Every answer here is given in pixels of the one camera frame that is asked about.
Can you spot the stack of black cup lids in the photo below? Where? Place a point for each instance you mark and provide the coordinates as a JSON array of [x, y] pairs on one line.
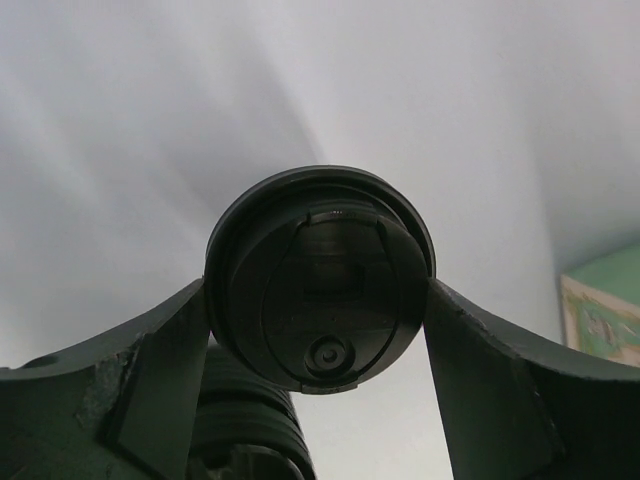
[[245, 428]]

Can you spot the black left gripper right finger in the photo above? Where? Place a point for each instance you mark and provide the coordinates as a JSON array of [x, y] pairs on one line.
[[515, 405]]

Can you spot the green patterned paper gift bag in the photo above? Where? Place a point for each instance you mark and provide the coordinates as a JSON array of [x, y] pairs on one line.
[[600, 302]]

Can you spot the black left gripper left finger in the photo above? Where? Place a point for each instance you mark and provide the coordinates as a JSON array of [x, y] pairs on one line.
[[120, 405]]

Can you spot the black plastic cup lid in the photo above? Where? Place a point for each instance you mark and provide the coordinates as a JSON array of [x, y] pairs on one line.
[[316, 278]]

